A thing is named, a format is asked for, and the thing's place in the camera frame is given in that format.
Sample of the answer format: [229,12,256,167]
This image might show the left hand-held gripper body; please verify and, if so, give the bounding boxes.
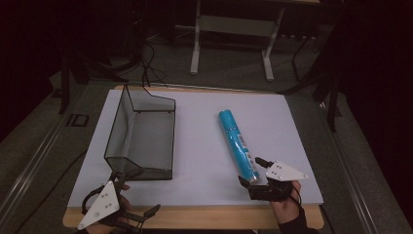
[77,179,138,234]

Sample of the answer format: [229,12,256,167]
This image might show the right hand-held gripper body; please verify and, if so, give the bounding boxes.
[248,160,310,203]

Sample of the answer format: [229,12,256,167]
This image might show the blue roll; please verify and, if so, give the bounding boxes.
[217,109,261,183]

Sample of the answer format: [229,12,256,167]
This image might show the clear plastic bin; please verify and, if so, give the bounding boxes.
[103,84,176,181]

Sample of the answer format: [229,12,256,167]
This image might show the person's left hand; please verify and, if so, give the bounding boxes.
[85,184,133,234]

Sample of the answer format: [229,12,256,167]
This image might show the person's right hand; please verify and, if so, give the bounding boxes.
[269,180,303,226]

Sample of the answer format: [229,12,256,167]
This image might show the white table mat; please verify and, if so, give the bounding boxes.
[66,89,324,209]

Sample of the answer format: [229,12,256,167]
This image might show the black metal stand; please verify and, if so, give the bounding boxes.
[278,35,344,133]
[57,42,130,115]

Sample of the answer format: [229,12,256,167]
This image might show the metal floor rail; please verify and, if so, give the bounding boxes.
[318,101,382,234]
[0,111,71,222]

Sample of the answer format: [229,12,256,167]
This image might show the black floor bracket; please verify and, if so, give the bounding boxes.
[65,113,91,128]

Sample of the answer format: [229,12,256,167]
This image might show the black cables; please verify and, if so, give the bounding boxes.
[137,19,169,88]

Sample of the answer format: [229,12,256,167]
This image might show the white metal table frame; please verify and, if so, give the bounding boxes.
[189,0,286,83]

